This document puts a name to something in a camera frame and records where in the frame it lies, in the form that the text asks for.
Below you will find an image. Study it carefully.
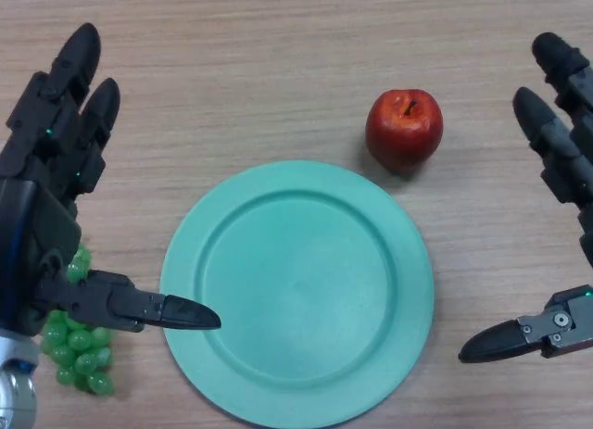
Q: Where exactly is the green round plate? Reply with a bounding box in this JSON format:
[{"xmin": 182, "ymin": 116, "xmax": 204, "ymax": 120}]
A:
[{"xmin": 159, "ymin": 159, "xmax": 435, "ymax": 415}]

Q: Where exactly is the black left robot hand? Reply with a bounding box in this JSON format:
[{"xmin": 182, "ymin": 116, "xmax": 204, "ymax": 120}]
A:
[{"xmin": 0, "ymin": 21, "xmax": 222, "ymax": 337}]

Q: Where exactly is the green grape bunch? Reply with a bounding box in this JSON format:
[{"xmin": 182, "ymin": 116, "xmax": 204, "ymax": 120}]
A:
[{"xmin": 40, "ymin": 243, "xmax": 116, "ymax": 397}]

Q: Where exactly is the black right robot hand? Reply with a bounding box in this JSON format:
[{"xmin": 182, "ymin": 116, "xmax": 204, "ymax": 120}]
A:
[{"xmin": 458, "ymin": 32, "xmax": 593, "ymax": 364}]

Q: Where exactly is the red apple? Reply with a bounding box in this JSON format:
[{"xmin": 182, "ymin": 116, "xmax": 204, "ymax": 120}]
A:
[{"xmin": 364, "ymin": 88, "xmax": 445, "ymax": 174}]

